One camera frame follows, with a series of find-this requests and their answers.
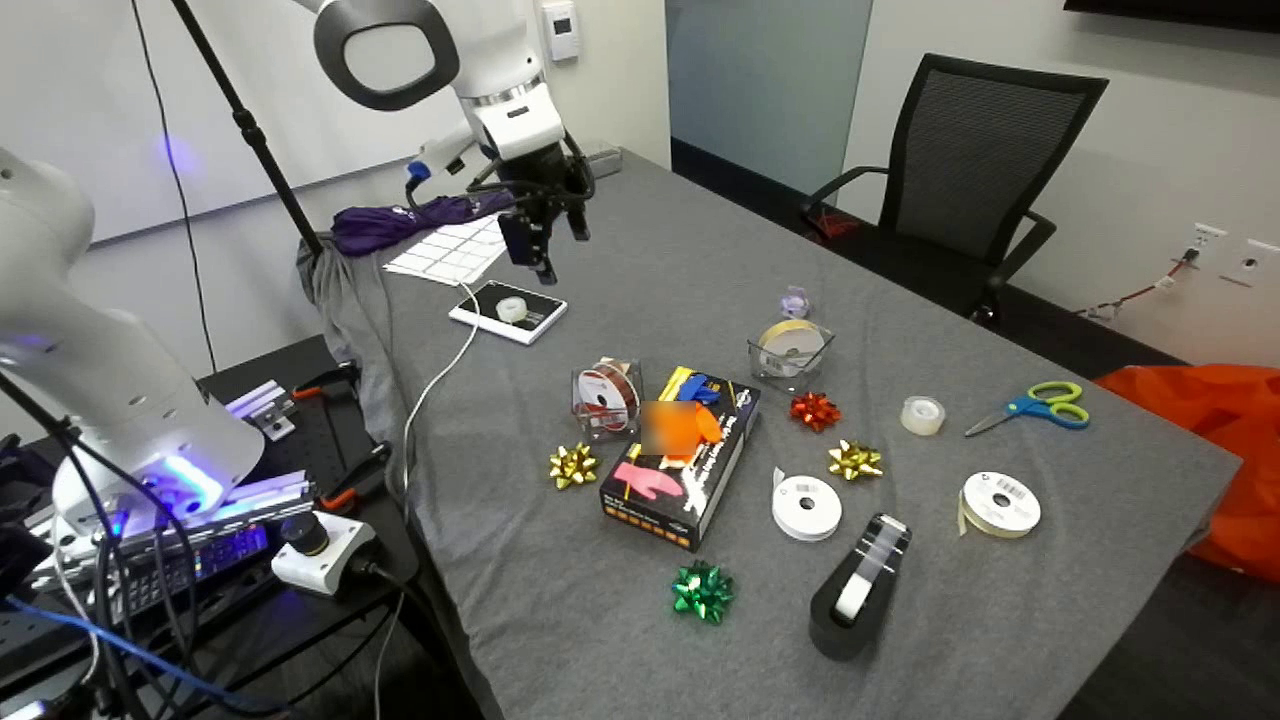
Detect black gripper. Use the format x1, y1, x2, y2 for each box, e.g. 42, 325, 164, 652
496, 134, 579, 288

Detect beige tape roll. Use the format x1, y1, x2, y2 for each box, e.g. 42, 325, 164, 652
755, 315, 824, 354

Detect clear adhesive tape roll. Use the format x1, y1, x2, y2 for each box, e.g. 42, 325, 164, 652
895, 392, 951, 440

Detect black tape dispenser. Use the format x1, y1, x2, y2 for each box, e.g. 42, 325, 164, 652
807, 506, 916, 663

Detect white label sheet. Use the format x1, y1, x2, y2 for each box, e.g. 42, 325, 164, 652
378, 213, 510, 292

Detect grey tablecloth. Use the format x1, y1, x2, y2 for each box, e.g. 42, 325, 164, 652
290, 145, 1249, 720

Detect purple cloth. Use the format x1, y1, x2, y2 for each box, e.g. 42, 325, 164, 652
327, 185, 520, 260

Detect gold gift bow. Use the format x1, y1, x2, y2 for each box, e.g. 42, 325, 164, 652
545, 440, 602, 490
824, 436, 886, 489

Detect blue gift bow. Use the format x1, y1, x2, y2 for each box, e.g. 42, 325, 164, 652
676, 372, 733, 417

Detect orange gift bow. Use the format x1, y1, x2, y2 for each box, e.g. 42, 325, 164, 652
642, 397, 733, 468

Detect pink gift bow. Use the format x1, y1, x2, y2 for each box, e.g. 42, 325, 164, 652
611, 456, 690, 506

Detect clear plastic cup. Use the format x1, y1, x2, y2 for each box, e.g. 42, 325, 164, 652
744, 310, 839, 397

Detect frosted glass panel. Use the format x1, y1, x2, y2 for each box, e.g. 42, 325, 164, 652
662, 0, 875, 194

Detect black box of bows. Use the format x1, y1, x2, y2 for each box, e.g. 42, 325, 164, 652
597, 365, 763, 555

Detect red gift bow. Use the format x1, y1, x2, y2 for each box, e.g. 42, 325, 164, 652
788, 389, 843, 436

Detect white emergency stop box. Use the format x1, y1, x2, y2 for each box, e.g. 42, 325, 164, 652
266, 506, 378, 600

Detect green gift bow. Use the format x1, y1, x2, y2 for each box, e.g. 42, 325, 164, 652
668, 559, 739, 627

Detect black mesh office chair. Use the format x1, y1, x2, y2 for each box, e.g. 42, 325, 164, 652
796, 51, 1113, 325

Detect white spool yellow ribbon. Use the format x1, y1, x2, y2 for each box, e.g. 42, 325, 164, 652
955, 468, 1046, 543

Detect black robot cart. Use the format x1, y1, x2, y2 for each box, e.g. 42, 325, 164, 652
0, 332, 443, 720

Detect orange plastic bag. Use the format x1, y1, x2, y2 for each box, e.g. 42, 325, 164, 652
1091, 354, 1280, 591

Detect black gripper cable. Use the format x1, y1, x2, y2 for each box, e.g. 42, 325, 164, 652
566, 133, 601, 247

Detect black tablet white frame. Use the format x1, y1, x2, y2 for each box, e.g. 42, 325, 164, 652
443, 275, 570, 351

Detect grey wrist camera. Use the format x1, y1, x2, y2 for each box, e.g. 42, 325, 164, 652
416, 129, 483, 176

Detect white wall thermostat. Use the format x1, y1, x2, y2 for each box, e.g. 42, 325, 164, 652
534, 0, 586, 67

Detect white tablet cable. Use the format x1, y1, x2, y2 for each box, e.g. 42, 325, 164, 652
392, 315, 489, 505

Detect orange handled clamp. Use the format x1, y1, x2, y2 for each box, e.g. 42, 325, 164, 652
317, 451, 392, 516
289, 365, 365, 413

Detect black camera pole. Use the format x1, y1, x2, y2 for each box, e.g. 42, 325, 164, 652
168, 0, 330, 265

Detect blue green handled scissors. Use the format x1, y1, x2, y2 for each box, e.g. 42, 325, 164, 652
959, 376, 1096, 442

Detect blue cable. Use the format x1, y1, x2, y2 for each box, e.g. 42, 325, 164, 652
0, 591, 230, 705

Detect black wall cable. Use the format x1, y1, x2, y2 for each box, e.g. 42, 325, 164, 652
1075, 252, 1204, 327

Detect white wall outlet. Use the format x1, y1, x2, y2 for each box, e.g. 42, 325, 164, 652
1185, 216, 1237, 275

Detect black wall television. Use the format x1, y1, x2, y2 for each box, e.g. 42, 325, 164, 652
1061, 0, 1280, 36

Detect white wall plate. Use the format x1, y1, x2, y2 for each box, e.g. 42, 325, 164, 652
1237, 235, 1280, 292

